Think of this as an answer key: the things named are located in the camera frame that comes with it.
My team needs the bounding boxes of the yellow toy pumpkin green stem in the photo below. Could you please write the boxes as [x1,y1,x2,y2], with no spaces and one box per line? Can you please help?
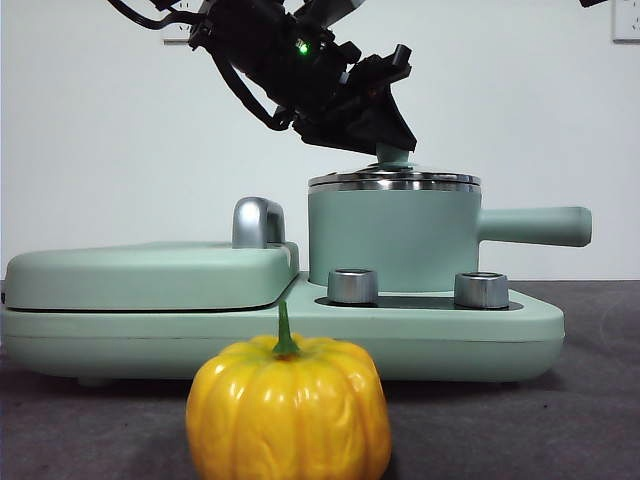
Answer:
[185,298,394,480]

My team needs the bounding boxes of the glass pot lid green knob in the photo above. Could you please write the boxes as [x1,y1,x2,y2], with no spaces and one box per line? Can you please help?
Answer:
[306,142,484,189]

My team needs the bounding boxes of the silver control knob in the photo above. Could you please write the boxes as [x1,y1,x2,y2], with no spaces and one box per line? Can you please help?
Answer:
[327,268,380,306]
[453,271,511,309]

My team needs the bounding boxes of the mint green breakfast machine base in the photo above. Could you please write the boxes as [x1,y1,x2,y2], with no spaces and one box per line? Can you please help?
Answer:
[0,272,566,389]

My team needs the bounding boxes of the black control panel strip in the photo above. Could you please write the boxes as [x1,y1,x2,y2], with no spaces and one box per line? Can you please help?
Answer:
[314,294,511,311]

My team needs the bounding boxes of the mint green pot with handle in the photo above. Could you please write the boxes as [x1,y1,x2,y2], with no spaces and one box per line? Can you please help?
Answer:
[306,180,594,295]

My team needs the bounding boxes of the silver griddle lid handle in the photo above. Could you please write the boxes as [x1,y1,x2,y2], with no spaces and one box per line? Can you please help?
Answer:
[231,196,289,250]

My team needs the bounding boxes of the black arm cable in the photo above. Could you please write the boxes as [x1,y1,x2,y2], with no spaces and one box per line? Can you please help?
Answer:
[214,49,296,132]
[107,0,201,32]

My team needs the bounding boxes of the white wall socket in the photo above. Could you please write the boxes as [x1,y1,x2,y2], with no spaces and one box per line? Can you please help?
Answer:
[612,0,640,44]
[161,19,201,46]

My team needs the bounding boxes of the mint green hinged griddle lid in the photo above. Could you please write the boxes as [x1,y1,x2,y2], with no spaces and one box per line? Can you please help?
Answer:
[4,240,301,311]

